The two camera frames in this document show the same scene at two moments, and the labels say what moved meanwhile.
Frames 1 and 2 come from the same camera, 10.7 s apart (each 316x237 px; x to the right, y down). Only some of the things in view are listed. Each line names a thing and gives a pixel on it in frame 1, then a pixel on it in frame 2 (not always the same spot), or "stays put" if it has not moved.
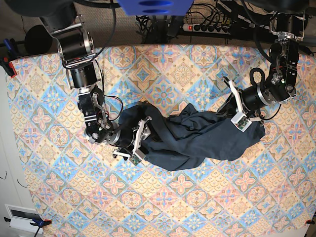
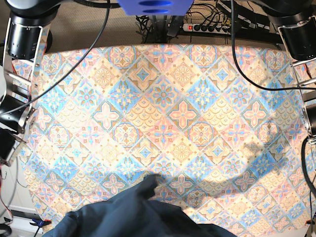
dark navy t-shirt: x=184 y=141 → x=138 y=213
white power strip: x=207 y=28 stays put
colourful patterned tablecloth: x=267 y=188 stays put
